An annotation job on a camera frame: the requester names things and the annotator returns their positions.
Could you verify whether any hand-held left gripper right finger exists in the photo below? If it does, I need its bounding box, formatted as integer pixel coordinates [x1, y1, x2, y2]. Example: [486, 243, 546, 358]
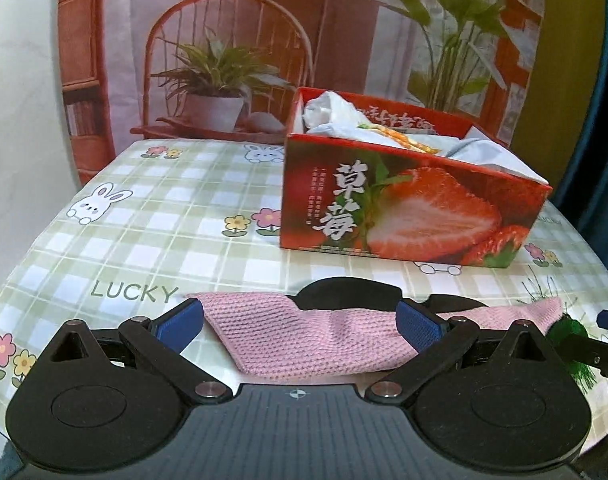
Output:
[366, 299, 570, 406]

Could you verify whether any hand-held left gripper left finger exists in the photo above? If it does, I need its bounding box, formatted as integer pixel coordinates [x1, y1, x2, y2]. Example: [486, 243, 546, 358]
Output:
[31, 297, 232, 406]

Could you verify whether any green tinsel ornament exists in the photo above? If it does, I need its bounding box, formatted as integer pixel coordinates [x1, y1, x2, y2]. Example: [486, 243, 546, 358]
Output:
[545, 310, 599, 392]

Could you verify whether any pink knitted cloth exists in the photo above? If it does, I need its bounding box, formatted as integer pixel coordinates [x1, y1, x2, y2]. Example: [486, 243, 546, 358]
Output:
[186, 292, 565, 380]

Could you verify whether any red strawberry print box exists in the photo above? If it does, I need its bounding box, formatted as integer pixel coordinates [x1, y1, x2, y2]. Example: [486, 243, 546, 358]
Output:
[279, 86, 554, 268]

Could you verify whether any black fabric item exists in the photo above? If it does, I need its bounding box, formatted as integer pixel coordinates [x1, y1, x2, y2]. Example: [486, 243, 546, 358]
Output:
[293, 276, 490, 315]

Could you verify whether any green checked tablecloth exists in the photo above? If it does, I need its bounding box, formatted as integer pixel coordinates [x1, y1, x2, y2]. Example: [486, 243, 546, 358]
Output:
[0, 137, 608, 441]

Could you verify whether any colourful striped packet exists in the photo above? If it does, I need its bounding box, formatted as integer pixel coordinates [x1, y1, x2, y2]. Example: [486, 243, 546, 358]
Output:
[358, 121, 442, 157]

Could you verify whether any white plastic bag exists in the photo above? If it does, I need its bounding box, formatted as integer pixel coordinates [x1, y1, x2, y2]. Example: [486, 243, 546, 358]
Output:
[303, 90, 371, 135]

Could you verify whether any white marble board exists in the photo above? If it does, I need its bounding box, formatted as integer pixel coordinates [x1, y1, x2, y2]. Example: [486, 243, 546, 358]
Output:
[0, 0, 117, 303]

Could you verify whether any printed backdrop cloth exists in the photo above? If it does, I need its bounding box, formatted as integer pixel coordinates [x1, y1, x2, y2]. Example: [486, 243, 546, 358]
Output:
[56, 0, 547, 186]

